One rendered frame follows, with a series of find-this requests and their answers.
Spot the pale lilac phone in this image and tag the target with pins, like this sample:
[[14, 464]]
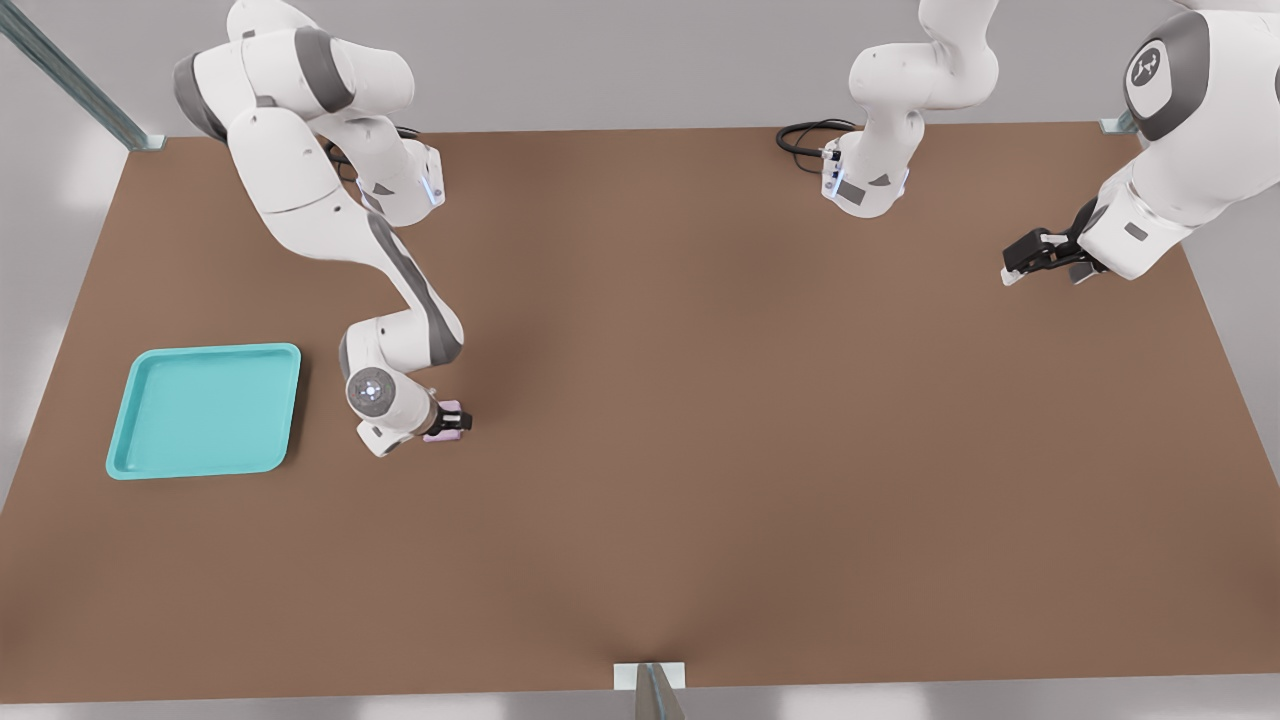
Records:
[[447, 434]]

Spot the pale blue-green tray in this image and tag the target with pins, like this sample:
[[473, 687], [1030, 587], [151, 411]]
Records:
[[205, 410]]

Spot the silver frame post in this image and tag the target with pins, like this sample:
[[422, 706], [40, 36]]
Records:
[[70, 70], [1120, 125], [652, 690]]

